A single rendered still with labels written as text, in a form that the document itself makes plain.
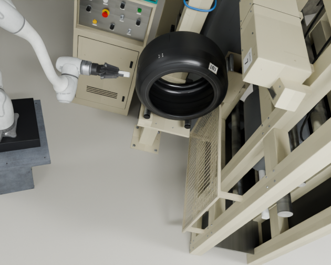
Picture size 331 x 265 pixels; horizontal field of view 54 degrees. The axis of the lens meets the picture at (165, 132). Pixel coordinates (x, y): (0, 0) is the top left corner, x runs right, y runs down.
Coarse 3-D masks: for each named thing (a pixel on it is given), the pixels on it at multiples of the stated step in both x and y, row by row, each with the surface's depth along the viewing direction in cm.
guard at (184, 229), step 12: (216, 108) 229; (216, 120) 222; (192, 132) 284; (204, 132) 245; (216, 132) 215; (204, 144) 238; (216, 144) 209; (192, 156) 264; (204, 168) 224; (192, 180) 246; (216, 180) 193; (216, 192) 186; (204, 204) 206; (192, 216) 225
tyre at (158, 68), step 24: (144, 48) 194; (168, 48) 179; (192, 48) 177; (216, 48) 189; (144, 72) 184; (168, 72) 179; (192, 72) 178; (144, 96) 195; (168, 96) 227; (192, 96) 227; (216, 96) 193
